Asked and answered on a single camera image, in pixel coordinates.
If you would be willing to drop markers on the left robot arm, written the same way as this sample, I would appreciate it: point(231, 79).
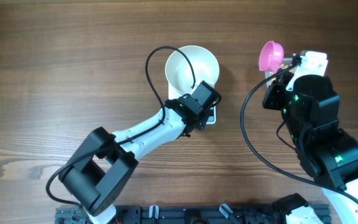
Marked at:
point(100, 168)

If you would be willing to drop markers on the white digital kitchen scale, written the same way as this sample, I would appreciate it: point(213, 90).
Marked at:
point(211, 116)

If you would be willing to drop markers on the soybeans in container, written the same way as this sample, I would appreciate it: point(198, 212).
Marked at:
point(285, 77)

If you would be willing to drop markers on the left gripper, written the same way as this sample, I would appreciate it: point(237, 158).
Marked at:
point(203, 117)

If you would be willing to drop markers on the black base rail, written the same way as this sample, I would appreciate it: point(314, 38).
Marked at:
point(135, 214)

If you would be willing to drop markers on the white bowl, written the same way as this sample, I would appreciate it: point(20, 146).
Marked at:
point(179, 75)

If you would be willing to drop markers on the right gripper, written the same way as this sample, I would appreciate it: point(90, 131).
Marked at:
point(277, 88)

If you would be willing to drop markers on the clear plastic container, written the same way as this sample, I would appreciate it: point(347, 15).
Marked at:
point(269, 72)

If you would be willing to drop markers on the pink plastic scoop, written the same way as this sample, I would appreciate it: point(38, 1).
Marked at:
point(271, 57)

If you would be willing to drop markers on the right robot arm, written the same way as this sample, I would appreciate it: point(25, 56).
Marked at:
point(329, 155)

